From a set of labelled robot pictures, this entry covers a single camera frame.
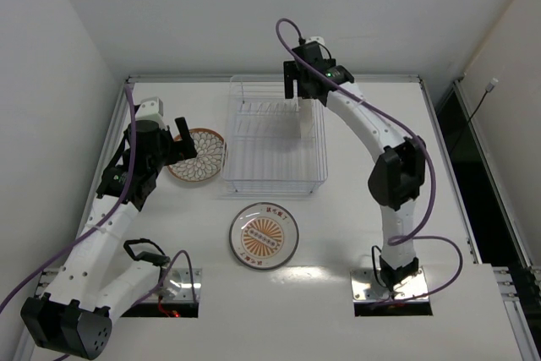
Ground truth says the orange rimmed flower plate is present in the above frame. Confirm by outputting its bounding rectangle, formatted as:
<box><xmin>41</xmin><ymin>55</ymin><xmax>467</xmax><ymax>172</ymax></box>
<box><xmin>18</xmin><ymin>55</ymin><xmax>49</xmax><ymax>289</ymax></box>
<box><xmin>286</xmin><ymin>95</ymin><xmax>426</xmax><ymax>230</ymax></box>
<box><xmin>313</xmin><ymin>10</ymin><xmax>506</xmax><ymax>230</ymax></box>
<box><xmin>298</xmin><ymin>99</ymin><xmax>314</xmax><ymax>140</ymax></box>

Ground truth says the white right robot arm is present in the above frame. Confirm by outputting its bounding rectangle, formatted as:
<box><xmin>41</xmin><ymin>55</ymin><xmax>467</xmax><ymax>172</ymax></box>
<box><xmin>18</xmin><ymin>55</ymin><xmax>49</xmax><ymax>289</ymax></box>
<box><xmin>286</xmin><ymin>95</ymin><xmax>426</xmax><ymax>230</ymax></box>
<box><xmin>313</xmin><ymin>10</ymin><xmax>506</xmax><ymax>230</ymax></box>
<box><xmin>283</xmin><ymin>39</ymin><xmax>425</xmax><ymax>290</ymax></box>

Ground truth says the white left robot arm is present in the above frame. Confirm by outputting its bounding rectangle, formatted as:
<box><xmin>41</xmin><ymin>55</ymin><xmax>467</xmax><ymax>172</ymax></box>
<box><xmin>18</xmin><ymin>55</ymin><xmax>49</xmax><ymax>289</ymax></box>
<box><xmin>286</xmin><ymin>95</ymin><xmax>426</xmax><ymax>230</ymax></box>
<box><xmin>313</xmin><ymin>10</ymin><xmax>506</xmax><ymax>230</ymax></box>
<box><xmin>20</xmin><ymin>117</ymin><xmax>197</xmax><ymax>360</ymax></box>

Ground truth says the green rimmed sunburst plate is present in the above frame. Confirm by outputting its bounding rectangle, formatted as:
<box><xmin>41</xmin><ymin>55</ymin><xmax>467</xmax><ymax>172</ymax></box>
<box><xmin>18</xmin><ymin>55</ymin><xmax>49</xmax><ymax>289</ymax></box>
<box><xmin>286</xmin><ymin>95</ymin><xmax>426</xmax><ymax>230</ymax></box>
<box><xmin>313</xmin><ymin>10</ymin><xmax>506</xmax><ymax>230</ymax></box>
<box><xmin>228</xmin><ymin>202</ymin><xmax>299</xmax><ymax>271</ymax></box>

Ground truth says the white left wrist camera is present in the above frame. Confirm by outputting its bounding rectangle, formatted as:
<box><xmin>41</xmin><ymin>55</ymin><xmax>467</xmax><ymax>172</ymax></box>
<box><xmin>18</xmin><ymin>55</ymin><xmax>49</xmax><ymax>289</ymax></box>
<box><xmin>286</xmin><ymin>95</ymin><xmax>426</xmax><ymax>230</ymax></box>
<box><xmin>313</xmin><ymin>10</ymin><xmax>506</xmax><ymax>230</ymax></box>
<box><xmin>135</xmin><ymin>96</ymin><xmax>165</xmax><ymax>128</ymax></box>

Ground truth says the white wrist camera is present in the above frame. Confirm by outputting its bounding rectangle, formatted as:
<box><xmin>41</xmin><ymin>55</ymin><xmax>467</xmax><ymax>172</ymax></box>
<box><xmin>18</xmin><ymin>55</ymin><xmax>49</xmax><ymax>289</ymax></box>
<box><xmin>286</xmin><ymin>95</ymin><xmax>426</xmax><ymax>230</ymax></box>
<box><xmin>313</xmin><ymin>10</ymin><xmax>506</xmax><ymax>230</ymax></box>
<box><xmin>306</xmin><ymin>36</ymin><xmax>325</xmax><ymax>46</ymax></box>
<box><xmin>135</xmin><ymin>96</ymin><xmax>165</xmax><ymax>128</ymax></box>

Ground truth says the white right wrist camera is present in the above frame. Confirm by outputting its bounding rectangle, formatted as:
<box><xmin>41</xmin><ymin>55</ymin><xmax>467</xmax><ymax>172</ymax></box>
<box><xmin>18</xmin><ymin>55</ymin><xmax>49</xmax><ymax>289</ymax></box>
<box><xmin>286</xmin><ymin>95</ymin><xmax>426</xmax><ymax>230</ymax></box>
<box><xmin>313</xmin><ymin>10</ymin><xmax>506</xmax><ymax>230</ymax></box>
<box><xmin>306</xmin><ymin>36</ymin><xmax>325</xmax><ymax>46</ymax></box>

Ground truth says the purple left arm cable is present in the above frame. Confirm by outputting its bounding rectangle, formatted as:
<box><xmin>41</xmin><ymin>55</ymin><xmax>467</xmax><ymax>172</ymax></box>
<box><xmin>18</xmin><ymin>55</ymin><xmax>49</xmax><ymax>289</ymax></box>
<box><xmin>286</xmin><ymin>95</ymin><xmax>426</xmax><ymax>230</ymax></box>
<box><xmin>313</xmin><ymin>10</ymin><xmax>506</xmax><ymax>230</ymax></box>
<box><xmin>0</xmin><ymin>84</ymin><xmax>199</xmax><ymax>315</ymax></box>

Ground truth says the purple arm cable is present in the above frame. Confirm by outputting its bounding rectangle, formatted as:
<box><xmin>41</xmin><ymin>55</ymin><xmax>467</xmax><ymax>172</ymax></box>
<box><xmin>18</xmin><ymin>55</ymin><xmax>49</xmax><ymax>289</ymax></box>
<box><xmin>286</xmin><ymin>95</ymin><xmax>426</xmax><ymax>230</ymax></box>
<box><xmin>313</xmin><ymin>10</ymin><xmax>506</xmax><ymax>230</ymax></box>
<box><xmin>275</xmin><ymin>18</ymin><xmax>464</xmax><ymax>309</ymax></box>
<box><xmin>0</xmin><ymin>84</ymin><xmax>199</xmax><ymax>315</ymax></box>

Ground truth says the white wire dish rack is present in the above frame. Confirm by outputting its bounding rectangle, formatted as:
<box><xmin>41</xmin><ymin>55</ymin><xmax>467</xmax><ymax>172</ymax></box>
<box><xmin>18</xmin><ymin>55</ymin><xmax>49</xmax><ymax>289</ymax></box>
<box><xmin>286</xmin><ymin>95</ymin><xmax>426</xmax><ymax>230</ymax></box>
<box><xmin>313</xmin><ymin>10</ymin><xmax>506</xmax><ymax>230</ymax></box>
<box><xmin>221</xmin><ymin>75</ymin><xmax>328</xmax><ymax>196</ymax></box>

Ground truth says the aluminium table frame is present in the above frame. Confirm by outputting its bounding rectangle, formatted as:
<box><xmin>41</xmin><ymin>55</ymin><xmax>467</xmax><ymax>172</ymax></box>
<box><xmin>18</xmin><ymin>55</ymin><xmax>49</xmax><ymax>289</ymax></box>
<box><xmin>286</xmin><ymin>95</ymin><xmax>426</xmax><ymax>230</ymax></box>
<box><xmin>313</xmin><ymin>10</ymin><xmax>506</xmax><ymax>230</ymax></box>
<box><xmin>12</xmin><ymin>73</ymin><xmax>541</xmax><ymax>361</ymax></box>

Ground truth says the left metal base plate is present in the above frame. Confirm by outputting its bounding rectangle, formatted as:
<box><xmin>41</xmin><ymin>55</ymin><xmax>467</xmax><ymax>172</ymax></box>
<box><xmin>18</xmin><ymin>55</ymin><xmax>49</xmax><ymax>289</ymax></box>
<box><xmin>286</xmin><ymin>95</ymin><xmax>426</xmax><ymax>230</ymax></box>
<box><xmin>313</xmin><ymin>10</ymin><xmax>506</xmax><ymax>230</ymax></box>
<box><xmin>34</xmin><ymin>268</ymin><xmax>202</xmax><ymax>304</ymax></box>

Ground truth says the metal base plate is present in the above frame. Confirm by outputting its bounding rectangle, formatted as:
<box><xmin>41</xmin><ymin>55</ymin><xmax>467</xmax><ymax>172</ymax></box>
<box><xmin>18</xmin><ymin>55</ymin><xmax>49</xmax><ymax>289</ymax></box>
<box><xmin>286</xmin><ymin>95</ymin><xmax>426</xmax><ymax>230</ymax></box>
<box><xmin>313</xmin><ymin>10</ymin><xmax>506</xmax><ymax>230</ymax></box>
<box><xmin>34</xmin><ymin>268</ymin><xmax>202</xmax><ymax>304</ymax></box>
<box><xmin>349</xmin><ymin>266</ymin><xmax>433</xmax><ymax>305</ymax></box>

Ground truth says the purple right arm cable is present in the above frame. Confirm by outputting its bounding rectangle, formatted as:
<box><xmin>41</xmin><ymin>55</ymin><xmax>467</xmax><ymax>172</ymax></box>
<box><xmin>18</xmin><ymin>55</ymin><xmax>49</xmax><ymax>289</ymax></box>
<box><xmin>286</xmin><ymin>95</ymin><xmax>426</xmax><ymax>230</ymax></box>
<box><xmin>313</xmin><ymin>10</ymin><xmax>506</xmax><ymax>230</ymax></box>
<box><xmin>275</xmin><ymin>18</ymin><xmax>464</xmax><ymax>309</ymax></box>

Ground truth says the black wall cable white plug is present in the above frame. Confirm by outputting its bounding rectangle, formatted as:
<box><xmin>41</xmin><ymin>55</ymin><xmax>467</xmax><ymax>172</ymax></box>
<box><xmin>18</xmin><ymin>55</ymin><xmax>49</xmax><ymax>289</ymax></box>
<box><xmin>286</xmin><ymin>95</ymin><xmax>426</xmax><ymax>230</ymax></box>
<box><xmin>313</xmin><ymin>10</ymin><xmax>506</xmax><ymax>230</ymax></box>
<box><xmin>449</xmin><ymin>78</ymin><xmax>499</xmax><ymax>156</ymax></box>

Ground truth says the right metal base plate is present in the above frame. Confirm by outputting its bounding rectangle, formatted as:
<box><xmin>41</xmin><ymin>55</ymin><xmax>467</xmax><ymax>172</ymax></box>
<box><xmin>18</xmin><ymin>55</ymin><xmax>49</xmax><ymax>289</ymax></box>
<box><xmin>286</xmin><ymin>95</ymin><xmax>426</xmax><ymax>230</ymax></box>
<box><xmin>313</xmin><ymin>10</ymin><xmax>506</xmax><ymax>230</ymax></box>
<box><xmin>349</xmin><ymin>266</ymin><xmax>433</xmax><ymax>305</ymax></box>

